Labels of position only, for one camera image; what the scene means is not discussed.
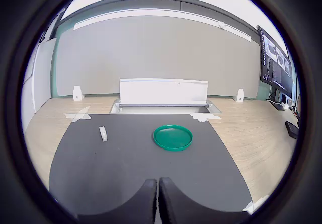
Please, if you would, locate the small white plastic terminal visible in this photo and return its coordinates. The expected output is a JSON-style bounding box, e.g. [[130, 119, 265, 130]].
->
[[99, 126, 108, 143]]

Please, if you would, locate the round green lid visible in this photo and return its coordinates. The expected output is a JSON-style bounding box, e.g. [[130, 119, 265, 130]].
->
[[153, 125, 193, 152]]

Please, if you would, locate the dark grey mat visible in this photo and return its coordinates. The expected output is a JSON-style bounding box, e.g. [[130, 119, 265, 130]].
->
[[49, 113, 252, 216]]

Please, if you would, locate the white tape piece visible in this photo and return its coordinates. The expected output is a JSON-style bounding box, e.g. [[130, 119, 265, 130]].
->
[[63, 106, 92, 123], [241, 195, 270, 215], [190, 112, 222, 123]]

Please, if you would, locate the black keyboard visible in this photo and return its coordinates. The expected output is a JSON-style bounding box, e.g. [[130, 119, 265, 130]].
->
[[285, 120, 300, 139]]

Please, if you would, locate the grey partition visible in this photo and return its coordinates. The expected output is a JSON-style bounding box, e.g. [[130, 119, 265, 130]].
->
[[50, 15, 262, 99]]

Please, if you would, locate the white partition panel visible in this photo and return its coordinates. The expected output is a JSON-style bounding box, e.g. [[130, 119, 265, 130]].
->
[[32, 38, 57, 114], [21, 57, 36, 134]]

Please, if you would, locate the black computer monitor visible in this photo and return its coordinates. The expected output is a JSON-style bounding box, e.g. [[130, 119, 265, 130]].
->
[[257, 25, 294, 99]]

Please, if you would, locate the silver cable duct frame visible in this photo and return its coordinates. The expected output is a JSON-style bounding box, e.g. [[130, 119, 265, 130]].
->
[[109, 99, 222, 114]]

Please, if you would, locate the white cable duct lid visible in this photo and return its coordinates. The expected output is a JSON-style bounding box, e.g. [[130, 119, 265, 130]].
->
[[119, 78, 209, 106]]

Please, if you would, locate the white partition top rail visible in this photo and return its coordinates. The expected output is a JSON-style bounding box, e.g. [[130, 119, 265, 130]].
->
[[73, 9, 252, 42]]

